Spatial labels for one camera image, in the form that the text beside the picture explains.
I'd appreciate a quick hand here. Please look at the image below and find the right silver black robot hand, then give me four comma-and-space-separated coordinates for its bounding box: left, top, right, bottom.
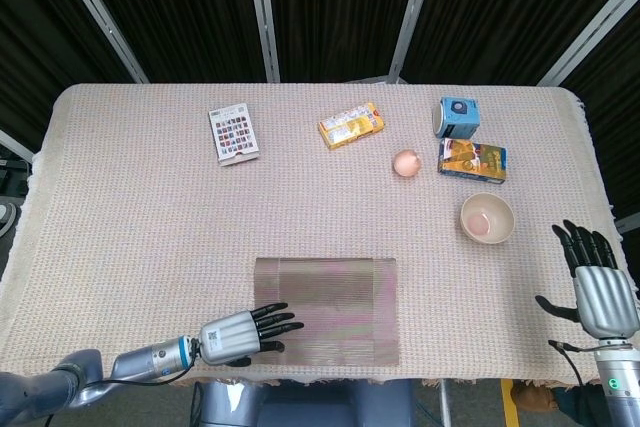
534, 219, 640, 340

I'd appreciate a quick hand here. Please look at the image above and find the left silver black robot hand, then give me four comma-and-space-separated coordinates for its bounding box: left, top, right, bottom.
198, 302, 305, 367

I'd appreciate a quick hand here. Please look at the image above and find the brown woven placemat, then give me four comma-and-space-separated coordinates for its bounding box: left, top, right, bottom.
253, 256, 402, 367

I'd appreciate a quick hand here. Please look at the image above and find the light brown bowl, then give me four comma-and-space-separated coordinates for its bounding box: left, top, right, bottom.
459, 192, 516, 246

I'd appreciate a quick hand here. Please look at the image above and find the brown rounded object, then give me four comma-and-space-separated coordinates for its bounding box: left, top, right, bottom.
514, 380, 559, 413

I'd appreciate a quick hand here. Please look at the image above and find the blue grey robot torso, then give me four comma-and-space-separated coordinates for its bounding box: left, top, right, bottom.
192, 379, 416, 427

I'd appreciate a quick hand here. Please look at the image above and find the beige woven tablecloth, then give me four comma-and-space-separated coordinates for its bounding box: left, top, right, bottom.
0, 82, 626, 388

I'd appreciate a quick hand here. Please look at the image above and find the metal table leg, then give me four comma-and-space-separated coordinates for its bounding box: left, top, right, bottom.
438, 380, 451, 427

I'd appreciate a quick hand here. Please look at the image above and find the blue and yellow carton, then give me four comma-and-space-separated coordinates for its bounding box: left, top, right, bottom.
438, 138, 508, 185

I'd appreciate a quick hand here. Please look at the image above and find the white box with coloured squares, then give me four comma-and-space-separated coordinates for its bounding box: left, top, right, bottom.
207, 102, 261, 167

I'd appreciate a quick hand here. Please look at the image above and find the blue cube box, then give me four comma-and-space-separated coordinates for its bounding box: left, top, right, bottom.
431, 96, 482, 140

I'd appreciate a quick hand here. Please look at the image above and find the peach coloured egg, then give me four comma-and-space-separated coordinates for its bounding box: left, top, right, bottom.
392, 149, 424, 178

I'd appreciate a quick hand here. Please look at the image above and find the yellow cardboard box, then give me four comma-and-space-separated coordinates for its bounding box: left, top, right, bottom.
317, 102, 387, 150

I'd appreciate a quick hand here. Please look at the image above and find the dark equipment with grey wheel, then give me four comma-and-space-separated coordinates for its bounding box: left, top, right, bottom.
0, 156, 31, 238

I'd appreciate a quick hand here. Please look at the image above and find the black pleated curtain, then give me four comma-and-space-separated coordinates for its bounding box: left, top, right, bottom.
0, 0, 640, 228

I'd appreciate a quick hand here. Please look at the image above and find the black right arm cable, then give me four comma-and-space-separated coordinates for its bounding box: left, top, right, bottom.
548, 340, 601, 388

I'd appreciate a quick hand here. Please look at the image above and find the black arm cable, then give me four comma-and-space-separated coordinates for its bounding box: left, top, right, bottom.
42, 339, 201, 427
548, 340, 601, 388

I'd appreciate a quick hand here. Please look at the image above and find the grey metal frame post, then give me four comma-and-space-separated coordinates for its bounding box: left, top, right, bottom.
48, 0, 150, 84
615, 211, 640, 233
534, 0, 640, 87
0, 129, 36, 161
243, 0, 281, 83
387, 0, 441, 83

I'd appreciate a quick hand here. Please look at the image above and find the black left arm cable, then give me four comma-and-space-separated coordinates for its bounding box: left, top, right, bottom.
42, 339, 201, 427

